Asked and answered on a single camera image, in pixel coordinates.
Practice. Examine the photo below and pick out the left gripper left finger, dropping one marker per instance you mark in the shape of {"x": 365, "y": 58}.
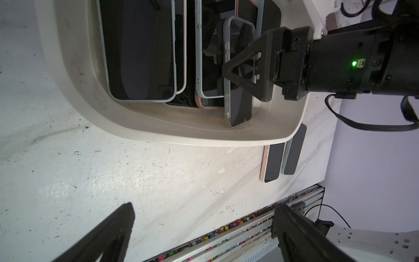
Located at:
{"x": 107, "y": 242}

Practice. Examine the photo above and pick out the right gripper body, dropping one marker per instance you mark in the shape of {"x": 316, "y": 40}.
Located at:
{"x": 292, "y": 48}

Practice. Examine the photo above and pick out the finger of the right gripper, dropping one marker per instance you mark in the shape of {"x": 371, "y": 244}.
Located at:
{"x": 251, "y": 68}

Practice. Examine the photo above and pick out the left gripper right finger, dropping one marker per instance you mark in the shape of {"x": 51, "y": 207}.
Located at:
{"x": 299, "y": 241}

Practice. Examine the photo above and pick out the clear case phone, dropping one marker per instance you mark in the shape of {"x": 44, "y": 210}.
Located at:
{"x": 238, "y": 34}

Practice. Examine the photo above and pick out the light blue case phone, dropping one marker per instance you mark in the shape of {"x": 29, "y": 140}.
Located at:
{"x": 293, "y": 151}

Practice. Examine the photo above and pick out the pink case phone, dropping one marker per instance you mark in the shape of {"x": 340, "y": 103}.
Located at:
{"x": 272, "y": 162}

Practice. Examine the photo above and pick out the white plastic storage box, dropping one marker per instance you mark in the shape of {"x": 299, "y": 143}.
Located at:
{"x": 70, "y": 37}

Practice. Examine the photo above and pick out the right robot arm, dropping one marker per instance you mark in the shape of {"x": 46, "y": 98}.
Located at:
{"x": 380, "y": 56}

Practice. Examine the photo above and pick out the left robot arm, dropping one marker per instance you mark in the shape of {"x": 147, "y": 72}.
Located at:
{"x": 360, "y": 245}

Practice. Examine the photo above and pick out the blue case phone middle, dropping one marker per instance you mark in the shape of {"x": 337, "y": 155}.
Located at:
{"x": 209, "y": 24}

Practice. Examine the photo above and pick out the white case phone behind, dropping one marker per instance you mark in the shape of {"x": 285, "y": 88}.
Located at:
{"x": 181, "y": 45}

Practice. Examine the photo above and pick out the white case phone front-left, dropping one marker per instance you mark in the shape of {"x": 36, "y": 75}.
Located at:
{"x": 138, "y": 39}

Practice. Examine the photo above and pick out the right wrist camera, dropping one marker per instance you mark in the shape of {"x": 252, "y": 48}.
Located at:
{"x": 318, "y": 12}

